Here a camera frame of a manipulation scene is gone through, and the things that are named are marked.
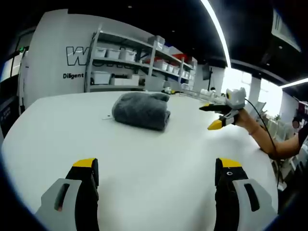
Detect grey towel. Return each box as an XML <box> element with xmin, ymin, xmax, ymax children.
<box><xmin>112</xmin><ymin>92</ymin><xmax>171</xmax><ymax>132</ymax></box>

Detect person's right hand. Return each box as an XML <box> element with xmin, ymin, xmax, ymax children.
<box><xmin>235</xmin><ymin>108</ymin><xmax>261</xmax><ymax>136</ymax></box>

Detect black monitor on stand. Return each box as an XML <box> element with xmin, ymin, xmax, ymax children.
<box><xmin>201</xmin><ymin>63</ymin><xmax>215</xmax><ymax>91</ymax></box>

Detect short ceiling light strip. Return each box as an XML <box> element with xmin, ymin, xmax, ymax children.
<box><xmin>280</xmin><ymin>77</ymin><xmax>308</xmax><ymax>89</ymax></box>

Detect long ceiling light strip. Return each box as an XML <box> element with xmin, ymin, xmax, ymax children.
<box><xmin>200</xmin><ymin>0</ymin><xmax>232</xmax><ymax>68</ymax></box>

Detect person's dark sleeve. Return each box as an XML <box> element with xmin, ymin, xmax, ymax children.
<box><xmin>297</xmin><ymin>124</ymin><xmax>308</xmax><ymax>157</ymax></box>

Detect ceiling air vent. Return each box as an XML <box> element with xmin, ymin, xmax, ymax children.
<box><xmin>271</xmin><ymin>9</ymin><xmax>302</xmax><ymax>52</ymax></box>

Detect grey metal shelving unit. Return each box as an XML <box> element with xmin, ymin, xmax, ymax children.
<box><xmin>84</xmin><ymin>23</ymin><xmax>198</xmax><ymax>93</ymax></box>

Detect rows of white storage boxes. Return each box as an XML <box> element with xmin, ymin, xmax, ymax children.
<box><xmin>92</xmin><ymin>35</ymin><xmax>197</xmax><ymax>88</ymax></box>

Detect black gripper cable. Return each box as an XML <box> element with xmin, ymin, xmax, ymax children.
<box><xmin>243</xmin><ymin>97</ymin><xmax>282</xmax><ymax>191</ymax></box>

